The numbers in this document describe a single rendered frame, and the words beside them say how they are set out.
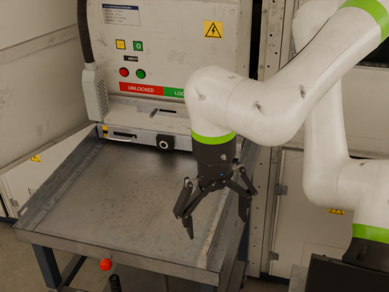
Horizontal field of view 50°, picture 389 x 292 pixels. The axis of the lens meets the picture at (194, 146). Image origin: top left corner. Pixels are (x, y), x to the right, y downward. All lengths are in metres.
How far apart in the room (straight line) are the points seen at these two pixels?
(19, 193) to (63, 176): 0.98
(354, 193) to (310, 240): 0.91
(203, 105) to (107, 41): 0.71
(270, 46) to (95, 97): 0.60
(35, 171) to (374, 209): 1.67
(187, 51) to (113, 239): 0.60
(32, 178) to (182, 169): 1.04
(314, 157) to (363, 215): 0.19
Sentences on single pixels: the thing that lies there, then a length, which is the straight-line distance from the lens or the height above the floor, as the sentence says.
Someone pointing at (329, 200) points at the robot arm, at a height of 1.02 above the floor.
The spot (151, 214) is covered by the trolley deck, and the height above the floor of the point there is 0.85.
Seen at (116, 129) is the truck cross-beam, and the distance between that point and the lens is 1.55.
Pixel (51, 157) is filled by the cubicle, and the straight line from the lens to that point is 2.11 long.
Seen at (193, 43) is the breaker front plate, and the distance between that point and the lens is 1.30.
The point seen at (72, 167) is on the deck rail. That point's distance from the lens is 1.49.
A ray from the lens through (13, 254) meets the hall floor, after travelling 2.51.
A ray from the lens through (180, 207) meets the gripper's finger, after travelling 0.92.
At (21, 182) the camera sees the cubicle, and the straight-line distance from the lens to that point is 2.35.
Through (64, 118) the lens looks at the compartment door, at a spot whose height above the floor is 0.91.
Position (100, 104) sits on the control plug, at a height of 1.06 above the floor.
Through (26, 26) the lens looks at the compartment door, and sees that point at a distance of 1.52.
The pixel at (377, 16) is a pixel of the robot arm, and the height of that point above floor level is 1.45.
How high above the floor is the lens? 1.72
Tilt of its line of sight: 35 degrees down
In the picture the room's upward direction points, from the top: 2 degrees counter-clockwise
